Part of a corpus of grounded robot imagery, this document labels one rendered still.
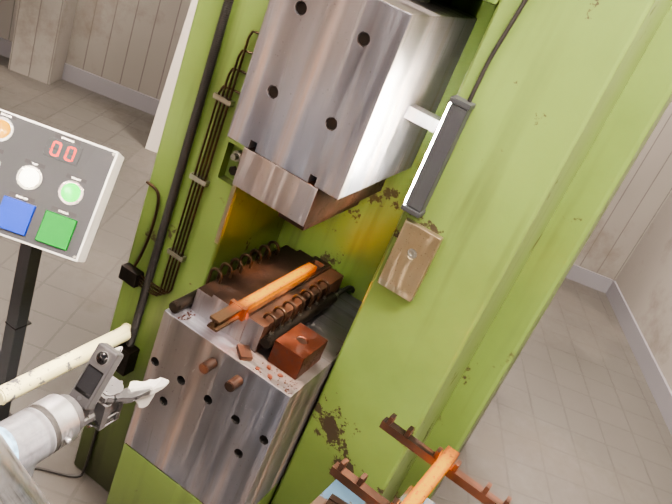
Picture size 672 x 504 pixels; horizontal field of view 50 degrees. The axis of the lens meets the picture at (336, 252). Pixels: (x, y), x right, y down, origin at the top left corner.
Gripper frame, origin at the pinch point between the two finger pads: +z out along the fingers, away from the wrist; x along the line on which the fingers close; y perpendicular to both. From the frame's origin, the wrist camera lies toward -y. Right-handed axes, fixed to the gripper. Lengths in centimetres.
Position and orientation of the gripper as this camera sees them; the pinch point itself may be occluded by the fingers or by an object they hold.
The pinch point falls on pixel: (144, 362)
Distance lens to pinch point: 148.4
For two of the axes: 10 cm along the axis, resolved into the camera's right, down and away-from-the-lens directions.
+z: 4.5, -2.6, 8.5
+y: -3.5, 8.3, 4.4
